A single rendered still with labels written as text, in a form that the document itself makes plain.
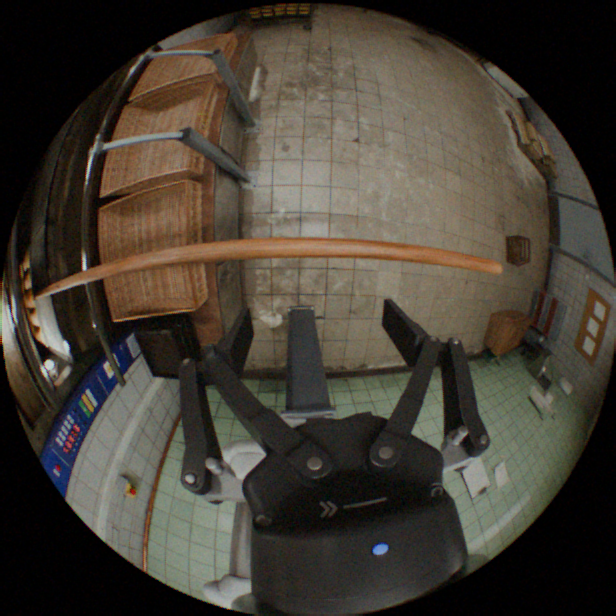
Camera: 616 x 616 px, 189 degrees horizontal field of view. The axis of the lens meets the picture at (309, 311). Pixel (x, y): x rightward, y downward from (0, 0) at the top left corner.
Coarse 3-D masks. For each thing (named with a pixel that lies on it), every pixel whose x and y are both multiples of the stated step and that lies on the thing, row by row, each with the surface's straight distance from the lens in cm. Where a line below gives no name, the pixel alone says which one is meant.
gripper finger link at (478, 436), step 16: (464, 352) 16; (448, 368) 15; (464, 368) 14; (448, 384) 15; (464, 384) 13; (448, 400) 14; (464, 400) 12; (448, 416) 13; (464, 416) 11; (448, 432) 13; (480, 432) 11; (480, 448) 11
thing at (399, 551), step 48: (336, 432) 10; (288, 480) 9; (336, 480) 8; (384, 480) 9; (432, 480) 9; (288, 528) 6; (336, 528) 6; (384, 528) 6; (432, 528) 6; (288, 576) 6; (336, 576) 6; (384, 576) 6; (432, 576) 7
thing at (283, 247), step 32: (160, 256) 36; (192, 256) 33; (224, 256) 31; (256, 256) 30; (288, 256) 30; (320, 256) 30; (352, 256) 31; (384, 256) 32; (416, 256) 35; (448, 256) 39; (64, 288) 74
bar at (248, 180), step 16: (224, 64) 106; (128, 80) 88; (224, 80) 117; (240, 96) 131; (192, 128) 72; (256, 128) 170; (96, 144) 70; (112, 144) 71; (128, 144) 71; (192, 144) 76; (208, 144) 83; (224, 160) 100; (240, 176) 133; (256, 176) 155; (80, 208) 66; (80, 224) 65; (80, 240) 64; (80, 256) 65; (96, 304) 66; (96, 320) 66; (112, 352) 71; (112, 368) 72
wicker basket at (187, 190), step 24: (144, 192) 97; (168, 192) 108; (192, 192) 93; (120, 216) 116; (144, 216) 120; (168, 216) 109; (192, 216) 93; (120, 240) 115; (144, 240) 120; (168, 240) 109; (192, 240) 92; (192, 264) 91; (120, 288) 115; (144, 288) 124; (168, 288) 115; (192, 288) 90; (120, 312) 115; (144, 312) 107; (168, 312) 97
